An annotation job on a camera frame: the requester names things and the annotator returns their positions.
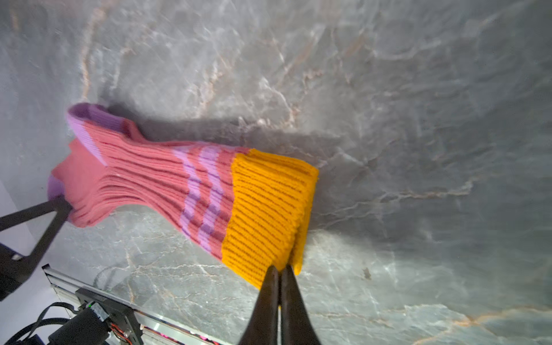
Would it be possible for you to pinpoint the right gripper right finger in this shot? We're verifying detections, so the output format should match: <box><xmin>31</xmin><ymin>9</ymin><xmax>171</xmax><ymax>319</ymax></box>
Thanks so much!
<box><xmin>281</xmin><ymin>265</ymin><xmax>321</xmax><ymax>345</ymax></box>

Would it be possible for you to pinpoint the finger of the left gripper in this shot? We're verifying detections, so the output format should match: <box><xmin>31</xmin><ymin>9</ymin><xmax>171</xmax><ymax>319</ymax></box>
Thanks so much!
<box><xmin>1</xmin><ymin>195</ymin><xmax>73</xmax><ymax>300</ymax></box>

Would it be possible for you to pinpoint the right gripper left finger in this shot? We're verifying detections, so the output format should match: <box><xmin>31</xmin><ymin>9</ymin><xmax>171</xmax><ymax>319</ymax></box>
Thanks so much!
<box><xmin>239</xmin><ymin>266</ymin><xmax>280</xmax><ymax>345</ymax></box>

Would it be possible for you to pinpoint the purple striped sock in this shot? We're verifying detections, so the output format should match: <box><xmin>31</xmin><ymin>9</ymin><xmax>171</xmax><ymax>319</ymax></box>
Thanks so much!
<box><xmin>47</xmin><ymin>103</ymin><xmax>319</xmax><ymax>288</ymax></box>

